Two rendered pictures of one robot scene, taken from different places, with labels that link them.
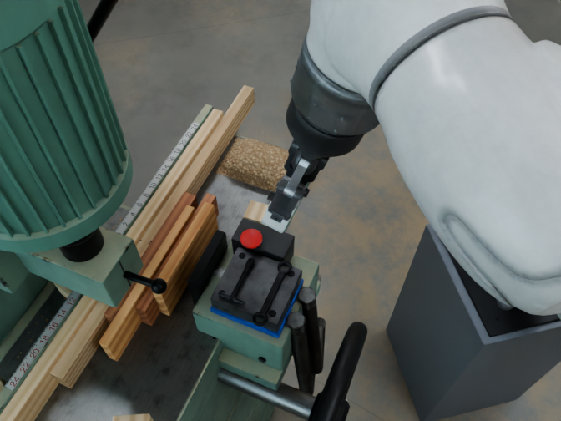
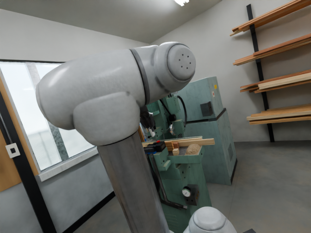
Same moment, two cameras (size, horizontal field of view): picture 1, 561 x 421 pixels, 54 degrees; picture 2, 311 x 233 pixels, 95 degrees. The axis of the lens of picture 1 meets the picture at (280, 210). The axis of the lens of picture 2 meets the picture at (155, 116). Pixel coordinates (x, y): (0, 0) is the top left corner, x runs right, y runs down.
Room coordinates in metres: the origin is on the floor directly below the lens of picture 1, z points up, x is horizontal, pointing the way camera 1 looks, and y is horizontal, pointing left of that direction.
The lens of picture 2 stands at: (0.55, -0.96, 1.32)
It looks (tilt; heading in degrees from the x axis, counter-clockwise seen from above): 7 degrees down; 97
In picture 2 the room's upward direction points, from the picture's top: 15 degrees counter-clockwise
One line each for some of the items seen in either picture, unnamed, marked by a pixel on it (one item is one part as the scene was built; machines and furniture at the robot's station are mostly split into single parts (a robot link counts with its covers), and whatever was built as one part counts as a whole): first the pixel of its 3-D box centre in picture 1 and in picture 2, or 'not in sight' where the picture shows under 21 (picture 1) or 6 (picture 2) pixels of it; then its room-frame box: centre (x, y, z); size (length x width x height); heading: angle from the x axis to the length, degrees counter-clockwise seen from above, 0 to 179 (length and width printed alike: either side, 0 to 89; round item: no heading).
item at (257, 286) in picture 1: (260, 274); (154, 147); (0.36, 0.03, 0.99); 0.13 x 0.11 x 0.06; 157
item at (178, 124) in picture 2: not in sight; (178, 126); (0.57, 0.35, 1.02); 0.09 x 0.07 x 0.12; 157
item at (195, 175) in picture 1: (172, 212); (176, 144); (0.52, 0.18, 0.92); 0.60 x 0.02 x 0.04; 157
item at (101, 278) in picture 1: (81, 257); (156, 133); (0.37, 0.26, 1.03); 0.14 x 0.07 x 0.09; 67
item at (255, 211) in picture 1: (260, 217); (176, 151); (0.51, 0.03, 0.92); 0.04 x 0.04 x 0.03; 72
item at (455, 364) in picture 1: (477, 322); not in sight; (0.60, -0.51, 0.30); 0.30 x 0.30 x 0.60; 14
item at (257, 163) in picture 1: (261, 159); (192, 147); (0.63, 0.03, 0.92); 0.14 x 0.09 x 0.04; 67
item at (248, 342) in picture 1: (258, 301); (156, 156); (0.36, 0.03, 0.91); 0.15 x 0.14 x 0.09; 157
